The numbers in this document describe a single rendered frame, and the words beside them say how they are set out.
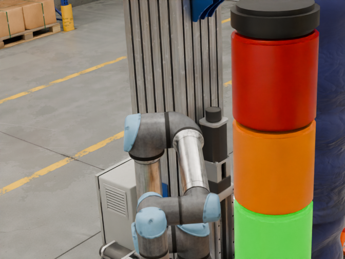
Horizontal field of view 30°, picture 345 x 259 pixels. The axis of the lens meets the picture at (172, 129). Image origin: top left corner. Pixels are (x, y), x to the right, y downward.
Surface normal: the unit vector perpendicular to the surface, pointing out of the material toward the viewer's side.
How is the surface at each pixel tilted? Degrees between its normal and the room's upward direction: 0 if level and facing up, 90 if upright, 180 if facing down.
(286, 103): 90
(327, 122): 73
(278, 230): 90
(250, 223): 90
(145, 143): 97
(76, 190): 0
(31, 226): 0
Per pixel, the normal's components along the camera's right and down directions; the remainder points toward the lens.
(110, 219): -0.65, 0.33
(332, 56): 0.20, 0.19
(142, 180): -0.32, 0.48
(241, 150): -0.84, 0.25
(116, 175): -0.05, -0.92
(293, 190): 0.30, 0.36
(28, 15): 0.73, 0.22
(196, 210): 0.03, 0.00
